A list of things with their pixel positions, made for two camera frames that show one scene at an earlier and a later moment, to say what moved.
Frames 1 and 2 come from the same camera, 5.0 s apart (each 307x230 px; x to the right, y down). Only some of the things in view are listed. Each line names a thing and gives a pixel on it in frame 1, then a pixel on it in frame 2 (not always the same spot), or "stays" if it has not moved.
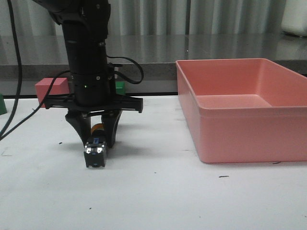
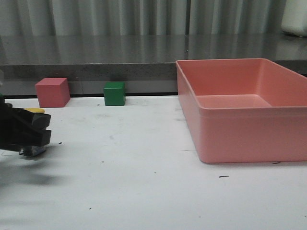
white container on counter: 294,20 stays
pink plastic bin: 241,110 stays
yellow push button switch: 95,149 -> 33,150
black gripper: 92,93 -> 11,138
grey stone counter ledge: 43,56 stays
